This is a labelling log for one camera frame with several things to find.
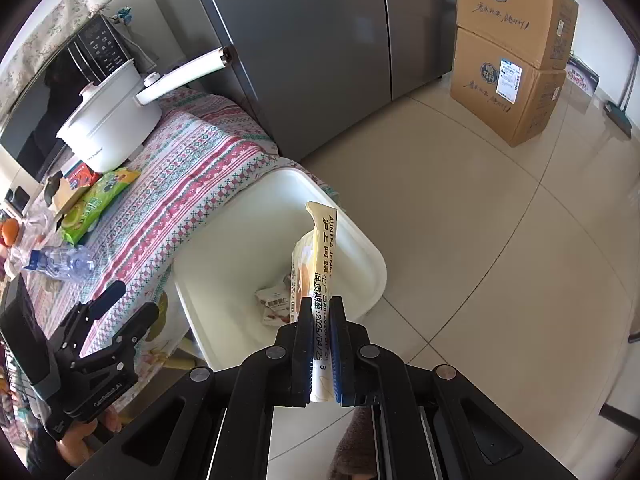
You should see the red green patterned tablecloth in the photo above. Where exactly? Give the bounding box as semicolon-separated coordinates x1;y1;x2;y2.
22;87;341;376

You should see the small tangerine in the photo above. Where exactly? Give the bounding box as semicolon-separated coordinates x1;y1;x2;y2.
0;220;24;249

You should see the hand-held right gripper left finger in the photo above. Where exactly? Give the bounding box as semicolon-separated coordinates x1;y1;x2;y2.
65;297;314;480

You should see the person's left hand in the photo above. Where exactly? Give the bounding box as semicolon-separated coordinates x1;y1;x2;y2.
54;406;124;467

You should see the brown fuzzy slipper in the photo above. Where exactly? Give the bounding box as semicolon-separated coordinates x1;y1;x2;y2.
334;407;379;480

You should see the white crumpled wrapper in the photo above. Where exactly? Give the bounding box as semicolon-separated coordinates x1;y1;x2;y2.
255;285;297;329

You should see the grey refrigerator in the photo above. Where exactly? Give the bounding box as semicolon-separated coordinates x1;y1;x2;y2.
135;0;458;162

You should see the dark wooden furniture leg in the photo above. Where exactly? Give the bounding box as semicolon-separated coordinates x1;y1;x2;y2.
597;400;637;432

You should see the cream yellow snack wrapper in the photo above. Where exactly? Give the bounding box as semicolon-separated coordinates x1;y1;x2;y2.
290;201;342;405

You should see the black router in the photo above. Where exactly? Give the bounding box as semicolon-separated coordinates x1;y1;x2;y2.
602;102;634;137

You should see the floral microwave cover cloth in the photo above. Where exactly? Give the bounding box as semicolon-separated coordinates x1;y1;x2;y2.
0;0;126;117

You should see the crushed clear plastic bottle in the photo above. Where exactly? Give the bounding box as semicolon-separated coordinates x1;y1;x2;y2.
22;245;96;281

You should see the black microwave oven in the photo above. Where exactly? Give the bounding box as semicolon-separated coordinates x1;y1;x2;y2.
0;14;137;184

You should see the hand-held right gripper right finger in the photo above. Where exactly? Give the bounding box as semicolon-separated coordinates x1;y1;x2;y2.
330;296;576;480

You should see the brown cardboard box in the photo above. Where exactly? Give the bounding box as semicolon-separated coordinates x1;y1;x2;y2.
454;0;580;71
450;27;568;148

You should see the white plastic trash bin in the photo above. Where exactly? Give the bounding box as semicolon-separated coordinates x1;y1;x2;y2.
172;167;388;372

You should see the small white blue printed box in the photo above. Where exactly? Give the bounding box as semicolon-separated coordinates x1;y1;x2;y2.
565;57;600;99

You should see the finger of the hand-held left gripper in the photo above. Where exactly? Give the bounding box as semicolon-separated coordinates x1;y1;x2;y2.
55;280;127;357
75;301;161;370

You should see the green snack packet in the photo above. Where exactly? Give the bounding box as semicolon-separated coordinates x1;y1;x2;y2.
60;167;142;246

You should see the torn snack packet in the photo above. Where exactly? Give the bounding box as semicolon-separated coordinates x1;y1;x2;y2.
52;165;104;212

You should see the white electric cooking pot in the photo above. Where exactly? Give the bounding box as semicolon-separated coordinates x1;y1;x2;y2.
55;46;237;174

